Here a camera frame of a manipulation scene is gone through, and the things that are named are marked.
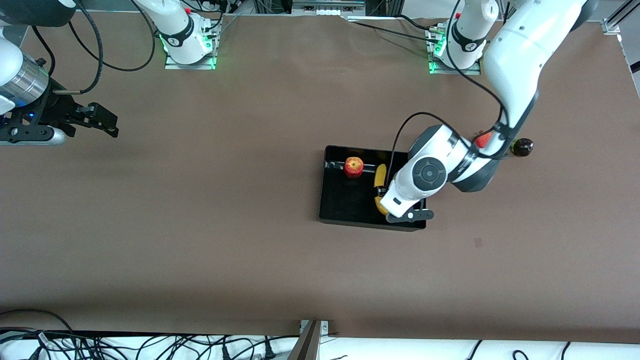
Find yellow banana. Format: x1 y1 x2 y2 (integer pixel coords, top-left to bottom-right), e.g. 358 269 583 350
373 163 390 216

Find black plastic box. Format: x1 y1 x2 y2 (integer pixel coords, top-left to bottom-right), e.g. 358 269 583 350
319 145 429 232

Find red apple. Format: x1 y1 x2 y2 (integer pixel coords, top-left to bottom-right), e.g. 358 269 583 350
343 156 365 179

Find dark purple eggplant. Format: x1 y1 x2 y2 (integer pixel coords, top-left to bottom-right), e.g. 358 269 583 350
510 138 535 158

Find aluminium corner profile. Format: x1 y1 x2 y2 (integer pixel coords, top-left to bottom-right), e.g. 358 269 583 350
601 0 640 36

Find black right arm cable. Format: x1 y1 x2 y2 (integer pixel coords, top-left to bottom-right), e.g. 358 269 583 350
30 0 157 96

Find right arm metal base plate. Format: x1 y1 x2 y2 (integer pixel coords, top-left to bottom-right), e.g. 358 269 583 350
165 50 217 70

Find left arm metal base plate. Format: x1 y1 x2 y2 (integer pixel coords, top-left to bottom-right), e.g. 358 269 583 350
428 57 482 76

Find black cable to base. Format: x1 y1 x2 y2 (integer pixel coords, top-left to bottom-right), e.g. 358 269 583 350
350 14 443 42

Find metal bracket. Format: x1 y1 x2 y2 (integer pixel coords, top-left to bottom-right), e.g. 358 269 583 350
287 320 331 360

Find aluminium frame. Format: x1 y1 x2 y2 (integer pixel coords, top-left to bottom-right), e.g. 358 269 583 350
252 0 401 19

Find black cable bundle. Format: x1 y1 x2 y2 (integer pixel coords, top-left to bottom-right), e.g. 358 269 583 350
0 309 301 360

